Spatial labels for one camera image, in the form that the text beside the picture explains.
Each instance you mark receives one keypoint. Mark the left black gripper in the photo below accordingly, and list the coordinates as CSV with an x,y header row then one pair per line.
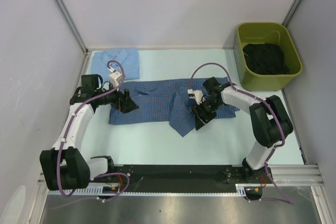
x,y
128,105

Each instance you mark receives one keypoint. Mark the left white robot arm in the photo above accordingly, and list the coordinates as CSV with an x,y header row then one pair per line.
x,y
63,165

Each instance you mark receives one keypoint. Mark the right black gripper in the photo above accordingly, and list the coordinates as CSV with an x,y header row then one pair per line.
x,y
200,121

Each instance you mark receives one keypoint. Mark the aluminium frame rail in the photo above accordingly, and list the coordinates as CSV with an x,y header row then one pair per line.
x,y
296,175

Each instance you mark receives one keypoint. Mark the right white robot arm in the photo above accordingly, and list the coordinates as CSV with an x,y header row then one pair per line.
x,y
269,119

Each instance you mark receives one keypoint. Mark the olive green plastic bin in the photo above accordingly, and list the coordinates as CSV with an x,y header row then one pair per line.
x,y
261,33

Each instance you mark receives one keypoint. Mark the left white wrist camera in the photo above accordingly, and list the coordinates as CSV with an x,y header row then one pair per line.
x,y
115,77

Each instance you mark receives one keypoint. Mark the blue checkered long sleeve shirt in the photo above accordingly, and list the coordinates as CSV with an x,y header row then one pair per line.
x,y
158,101

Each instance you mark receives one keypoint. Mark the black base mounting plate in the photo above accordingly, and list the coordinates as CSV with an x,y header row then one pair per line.
x,y
185,179

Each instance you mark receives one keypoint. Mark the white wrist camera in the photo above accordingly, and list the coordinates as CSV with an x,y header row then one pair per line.
x,y
115,77
197,95

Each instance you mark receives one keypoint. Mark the white slotted cable duct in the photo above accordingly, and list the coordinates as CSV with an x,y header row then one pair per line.
x,y
91,190

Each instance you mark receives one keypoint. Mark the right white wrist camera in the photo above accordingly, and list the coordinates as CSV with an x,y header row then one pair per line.
x,y
197,95

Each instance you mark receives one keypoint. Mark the black clothes in bin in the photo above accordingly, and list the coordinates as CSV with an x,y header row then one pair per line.
x,y
265,59

